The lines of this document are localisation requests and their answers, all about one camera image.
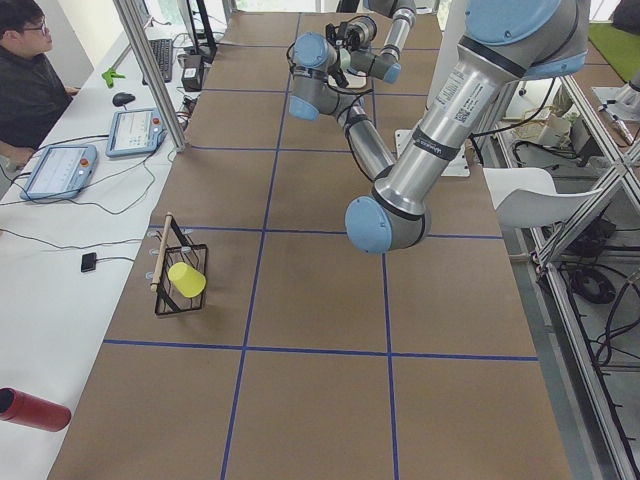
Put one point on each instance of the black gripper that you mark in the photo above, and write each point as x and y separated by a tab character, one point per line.
333	70
355	33

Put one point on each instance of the pale green plastic cup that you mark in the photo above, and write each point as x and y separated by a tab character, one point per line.
344	59

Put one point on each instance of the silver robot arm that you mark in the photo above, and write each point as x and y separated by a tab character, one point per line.
384	65
503	42

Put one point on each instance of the cream rabbit print tray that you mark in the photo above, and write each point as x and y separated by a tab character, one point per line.
356	82

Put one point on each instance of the yellow plastic cup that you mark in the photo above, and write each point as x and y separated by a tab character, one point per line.
187	280

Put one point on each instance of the black box with label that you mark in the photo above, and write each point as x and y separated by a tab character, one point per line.
192	73

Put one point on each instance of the black keyboard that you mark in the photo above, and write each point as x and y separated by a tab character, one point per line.
162	50

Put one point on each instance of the far teach pendant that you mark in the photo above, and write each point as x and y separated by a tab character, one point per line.
135	132

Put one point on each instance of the teach pendant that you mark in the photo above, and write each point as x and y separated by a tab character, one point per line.
60	173
135	132

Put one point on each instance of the black computer mouse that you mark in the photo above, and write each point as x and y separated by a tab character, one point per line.
121	99

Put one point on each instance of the green plastic tool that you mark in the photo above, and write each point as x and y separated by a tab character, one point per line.
110	75

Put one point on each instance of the white plastic chair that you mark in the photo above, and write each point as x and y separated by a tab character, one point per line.
527	197

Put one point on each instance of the near teach pendant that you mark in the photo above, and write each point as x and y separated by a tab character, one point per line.
60	173

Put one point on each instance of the seated person in black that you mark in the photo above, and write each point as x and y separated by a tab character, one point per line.
33	97

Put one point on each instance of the small black puck device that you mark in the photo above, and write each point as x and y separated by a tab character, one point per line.
88	262

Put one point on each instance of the red water bottle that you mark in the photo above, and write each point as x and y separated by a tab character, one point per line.
27	410

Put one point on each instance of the aluminium frame post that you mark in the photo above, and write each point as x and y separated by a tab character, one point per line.
132	24

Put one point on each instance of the black wire cup rack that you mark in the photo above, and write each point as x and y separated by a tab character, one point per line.
175	245

